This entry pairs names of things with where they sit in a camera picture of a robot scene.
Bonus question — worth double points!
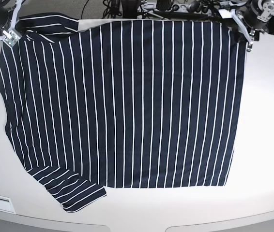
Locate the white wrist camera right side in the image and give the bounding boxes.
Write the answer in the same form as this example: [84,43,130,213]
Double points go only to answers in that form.
[2,29,22,48]

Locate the navy white striped T-shirt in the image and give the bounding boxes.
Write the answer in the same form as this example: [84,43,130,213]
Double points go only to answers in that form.
[0,14,247,213]

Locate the white power strip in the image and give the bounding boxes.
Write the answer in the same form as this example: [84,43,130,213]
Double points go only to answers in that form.
[137,2,212,16]

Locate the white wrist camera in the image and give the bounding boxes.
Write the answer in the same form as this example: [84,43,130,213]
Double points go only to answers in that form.
[2,29,22,48]
[218,9,235,19]

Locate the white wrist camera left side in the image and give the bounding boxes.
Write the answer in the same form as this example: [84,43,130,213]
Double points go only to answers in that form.
[218,9,235,19]

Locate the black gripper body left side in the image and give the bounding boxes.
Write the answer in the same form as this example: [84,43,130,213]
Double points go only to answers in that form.
[243,8,266,30]

